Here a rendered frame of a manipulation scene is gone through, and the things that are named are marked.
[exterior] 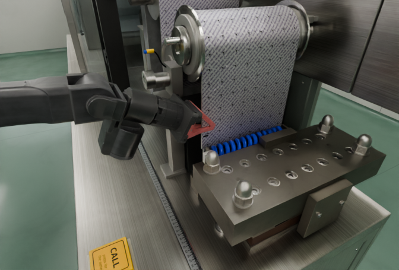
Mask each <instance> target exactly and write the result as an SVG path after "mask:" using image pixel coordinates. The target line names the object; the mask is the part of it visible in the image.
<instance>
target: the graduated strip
mask: <svg viewBox="0 0 399 270"><path fill-rule="evenodd" d="M138 150H139V152H140V154H141V157H142V159H143V162H144V164H145V166H146V168H147V171H148V173H149V175H150V178H151V180H152V182H153V185H154V187H155V189H156V192H157V194H158V196H159V198H160V201H161V204H162V206H163V208H164V210H165V213H166V215H167V217H168V219H169V222H170V224H171V226H172V228H173V231H174V233H175V236H176V238H177V240H178V243H179V245H180V248H181V249H182V252H183V254H184V257H185V259H186V261H187V263H188V266H189V268H190V270H203V268H202V266H201V264H200V262H199V260H198V258H197V255H196V253H195V251H194V249H193V247H192V245H191V242H190V241H189V239H188V236H187V235H186V233H185V230H184V228H183V226H182V224H181V222H180V220H179V217H178V215H177V213H176V211H175V209H174V207H173V205H172V203H171V201H170V199H169V197H168V195H167V192H166V190H165V188H164V186H163V184H162V181H161V180H160V178H159V175H158V174H157V172H156V169H155V167H154V165H153V163H152V161H151V159H150V156H149V154H148V152H147V150H146V149H145V146H144V144H143V142H142V140H141V141H140V143H139V145H138Z"/></svg>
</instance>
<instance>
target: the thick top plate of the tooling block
mask: <svg viewBox="0 0 399 270"><path fill-rule="evenodd" d="M318 126H319V124H317V125H314V126H310V127H307V128H304V129H301V130H298V131H297V136H296V138H295V139H291V140H289V141H286V142H282V143H280V144H277V145H273V146H271V147H268V148H264V147H263V146H262V145H261V144H260V143H258V144H255V145H251V146H248V147H245V148H242V149H239V150H236V151H233V152H230V153H227V154H223V155H220V156H219V159H220V167H221V171H220V173H218V174H216V175H209V174H206V173H205V172H204V171H203V166H204V162H203V161H202V162H199V163H196V164H193V185H194V187H195V188H196V190H197V192H198V193H199V195H200V197H201V198H202V200H203V201H204V203H205V204H206V206H207V208H208V209H209V211H210V212H211V214H212V216H213V217H214V219H215V221H216V222H217V224H218V226H219V227H220V229H221V230H222V232H223V234H224V235H225V236H226V239H227V240H228V242H229V243H230V245H231V247H232V246H234V245H236V244H238V243H240V242H242V241H244V240H246V239H248V238H250V237H252V236H254V235H256V234H258V233H260V232H262V231H264V230H266V229H268V228H270V227H272V226H274V225H276V224H278V223H280V222H282V221H284V220H286V219H288V218H290V217H292V216H294V215H296V214H298V213H300V212H302V211H303V210H304V207H305V204H306V201H307V198H308V195H309V194H310V193H313V192H315V191H317V190H319V189H321V188H324V187H326V186H328V185H330V184H332V183H334V182H336V181H338V180H340V179H343V178H346V179H347V180H348V181H350V182H351V183H352V184H353V186H355V185H357V184H359V183H361V182H363V181H365V180H367V179H369V178H371V177H373V176H375V175H376V174H377V172H378V170H379V169H380V167H381V165H382V163H383V161H384V159H385V157H386V154H384V153H382V152H380V151H378V150H377V149H375V148H373V147H372V148H371V150H370V154H369V155H368V156H361V155H357V154H355V153H354V152H353V151H352V150H351V147H352V146H353V144H354V142H355V141H357V138H355V137H353V136H351V135H349V134H348V133H346V132H344V131H342V130H341V129H338V128H337V127H335V126H334V128H333V132H332V133H331V134H323V133H321V132H319V131H318V130H317V127H318ZM241 180H247V181H248V182H249V183H250V184H251V186H252V194H253V204H252V206H251V207H250V208H248V209H240V208H238V207H236V206H235V205H234V204H233V202H232V197H233V195H234V192H235V188H236V187H237V184H238V183H239V182H240V181H241Z"/></svg>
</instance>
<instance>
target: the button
mask: <svg viewBox="0 0 399 270"><path fill-rule="evenodd" d="M89 259H90V270H134V267H133V263H132V259H131V254H130V251H129V246H128V242H127V239H126V237H123V238H121V239H118V240H115V241H113V242H110V243H108V244H105V245H103V246H100V247H98V248H95V249H93V250H91V251H89Z"/></svg>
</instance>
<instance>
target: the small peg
mask: <svg viewBox="0 0 399 270"><path fill-rule="evenodd" d="M164 42H165V45H166V46H169V45H176V44H177V45H179V44H180V43H181V40H180V37H170V38H165V40H164Z"/></svg>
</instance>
